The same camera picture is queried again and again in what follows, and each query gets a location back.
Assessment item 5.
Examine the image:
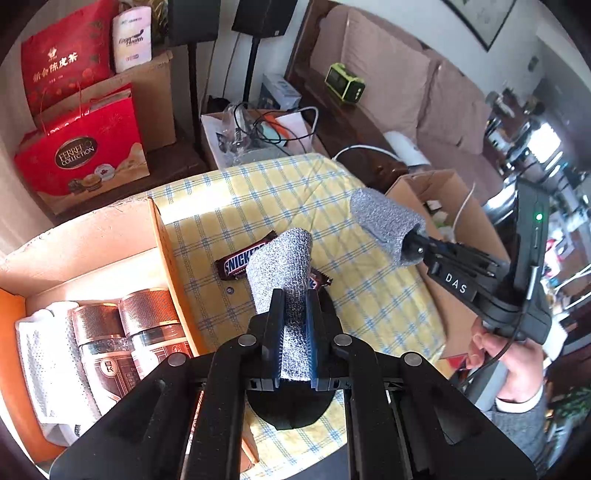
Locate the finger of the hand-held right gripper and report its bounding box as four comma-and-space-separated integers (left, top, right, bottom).
401, 233, 444, 272
431, 237, 505, 278

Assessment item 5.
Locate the cluttered shelf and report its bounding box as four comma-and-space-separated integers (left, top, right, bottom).
485, 90, 591, 195

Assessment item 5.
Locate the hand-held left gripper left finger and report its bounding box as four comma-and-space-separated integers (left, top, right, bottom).
48, 290, 284, 480

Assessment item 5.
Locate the yellow checked tablecloth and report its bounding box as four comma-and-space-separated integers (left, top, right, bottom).
150, 152, 446, 472

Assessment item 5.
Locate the white box of cables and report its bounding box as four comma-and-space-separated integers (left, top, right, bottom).
201, 108, 319, 171

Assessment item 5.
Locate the brown open cardboard box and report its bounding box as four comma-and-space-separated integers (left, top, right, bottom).
385, 168, 511, 361

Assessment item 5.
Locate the brown-lidded clear jar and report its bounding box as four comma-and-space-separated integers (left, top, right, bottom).
71, 302, 139, 407
119, 288, 194, 381

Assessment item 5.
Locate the blue and white box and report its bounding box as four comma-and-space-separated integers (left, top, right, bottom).
259, 73, 302, 110

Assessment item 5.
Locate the white cable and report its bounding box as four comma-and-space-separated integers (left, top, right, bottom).
332, 144, 402, 162

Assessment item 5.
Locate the red chocolate gift bag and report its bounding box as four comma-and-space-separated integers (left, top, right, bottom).
14, 83, 151, 215

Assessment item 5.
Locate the orange cable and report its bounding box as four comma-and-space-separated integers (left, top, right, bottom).
265, 115, 296, 139

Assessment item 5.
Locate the orange cardboard box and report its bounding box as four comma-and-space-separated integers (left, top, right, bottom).
0, 196, 259, 467

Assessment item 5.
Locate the person's right forearm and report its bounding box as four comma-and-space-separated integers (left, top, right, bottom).
489, 388, 555, 467

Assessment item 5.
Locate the person's right hand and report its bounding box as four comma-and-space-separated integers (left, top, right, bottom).
465, 322, 548, 404

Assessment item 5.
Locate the grey mesh cloth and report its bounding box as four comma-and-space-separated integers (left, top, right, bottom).
16, 300, 102, 446

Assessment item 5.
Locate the brown sofa cushion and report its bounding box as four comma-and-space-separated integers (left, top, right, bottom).
416, 60, 488, 158
342, 7, 435, 139

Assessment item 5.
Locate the white tissue pack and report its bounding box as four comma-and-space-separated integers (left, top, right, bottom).
112, 7, 154, 73

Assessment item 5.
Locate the red tea gift bag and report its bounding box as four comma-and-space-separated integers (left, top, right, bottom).
21, 0, 116, 116

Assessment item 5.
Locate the framed ink painting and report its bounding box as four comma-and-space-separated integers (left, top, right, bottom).
441, 0, 518, 51

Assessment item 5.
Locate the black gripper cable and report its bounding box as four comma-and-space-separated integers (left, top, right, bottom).
466, 268, 541, 381

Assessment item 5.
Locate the dark wooden low cabinet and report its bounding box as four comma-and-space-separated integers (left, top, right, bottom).
143, 124, 208, 185

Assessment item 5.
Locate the black speaker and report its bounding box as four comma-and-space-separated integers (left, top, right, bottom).
166, 0, 221, 47
232, 0, 298, 38

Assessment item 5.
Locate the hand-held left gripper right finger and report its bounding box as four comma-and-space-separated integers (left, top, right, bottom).
307, 291, 539, 480

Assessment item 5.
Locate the brown sofa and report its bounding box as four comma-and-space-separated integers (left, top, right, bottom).
284, 0, 513, 204

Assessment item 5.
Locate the white cylindrical device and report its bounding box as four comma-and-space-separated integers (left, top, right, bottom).
385, 130, 430, 168

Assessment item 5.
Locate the grey knitted sock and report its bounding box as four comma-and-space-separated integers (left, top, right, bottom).
247, 228, 321, 384
349, 188, 428, 268

